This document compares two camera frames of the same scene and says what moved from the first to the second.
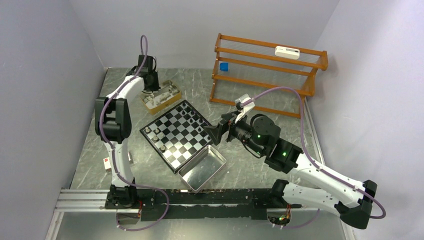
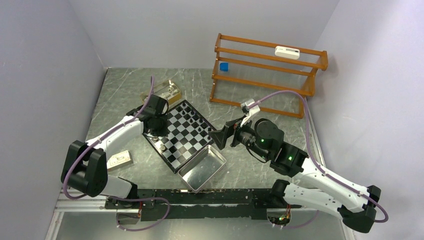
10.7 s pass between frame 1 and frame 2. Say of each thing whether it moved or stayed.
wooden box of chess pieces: stayed
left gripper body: moved
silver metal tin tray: stayed
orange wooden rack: stayed
